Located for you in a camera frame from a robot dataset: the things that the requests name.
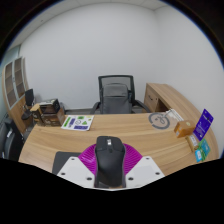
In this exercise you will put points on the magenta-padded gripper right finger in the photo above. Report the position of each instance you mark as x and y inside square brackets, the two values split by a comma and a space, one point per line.
[143, 168]

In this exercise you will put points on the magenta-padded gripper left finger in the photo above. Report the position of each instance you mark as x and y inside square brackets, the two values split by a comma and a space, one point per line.
[77, 170]

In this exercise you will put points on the dark grey computer mouse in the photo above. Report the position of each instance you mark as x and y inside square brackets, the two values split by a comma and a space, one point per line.
[110, 160]

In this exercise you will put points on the dark grey mouse pad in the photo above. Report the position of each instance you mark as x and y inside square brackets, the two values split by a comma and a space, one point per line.
[64, 159]

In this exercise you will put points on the brown cardboard box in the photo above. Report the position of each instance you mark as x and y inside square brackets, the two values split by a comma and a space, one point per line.
[55, 119]

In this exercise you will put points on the small tan labelled box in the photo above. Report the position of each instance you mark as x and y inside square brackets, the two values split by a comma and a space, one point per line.
[193, 142]

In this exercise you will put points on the orange-brown box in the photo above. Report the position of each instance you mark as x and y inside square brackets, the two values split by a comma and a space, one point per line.
[184, 129]

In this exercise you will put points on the small blue packet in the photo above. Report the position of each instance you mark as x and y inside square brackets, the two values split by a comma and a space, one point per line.
[199, 156]

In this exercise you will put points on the green packet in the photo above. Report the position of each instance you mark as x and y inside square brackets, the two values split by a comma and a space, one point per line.
[205, 148]

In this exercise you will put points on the dark printed cardboard box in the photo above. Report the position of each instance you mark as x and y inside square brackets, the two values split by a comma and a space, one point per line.
[50, 106]

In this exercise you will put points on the tan cardboard box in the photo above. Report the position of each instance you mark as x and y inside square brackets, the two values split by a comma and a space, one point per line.
[36, 111]

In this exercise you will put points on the purple card package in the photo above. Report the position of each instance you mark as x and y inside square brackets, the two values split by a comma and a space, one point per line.
[203, 125]

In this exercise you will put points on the black padded office chair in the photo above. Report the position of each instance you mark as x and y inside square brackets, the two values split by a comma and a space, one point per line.
[10, 138]

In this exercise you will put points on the grey backpack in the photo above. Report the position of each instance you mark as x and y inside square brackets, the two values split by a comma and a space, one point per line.
[116, 98]

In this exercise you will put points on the wooden side desk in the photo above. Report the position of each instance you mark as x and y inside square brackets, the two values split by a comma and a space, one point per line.
[166, 95]

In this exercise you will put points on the small black chair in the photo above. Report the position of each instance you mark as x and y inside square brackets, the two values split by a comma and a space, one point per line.
[29, 96]

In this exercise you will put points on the black mesh office chair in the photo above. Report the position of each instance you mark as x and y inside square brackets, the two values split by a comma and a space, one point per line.
[116, 79]

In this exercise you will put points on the wooden shelf unit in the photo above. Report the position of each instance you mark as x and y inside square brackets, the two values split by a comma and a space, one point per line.
[13, 86]

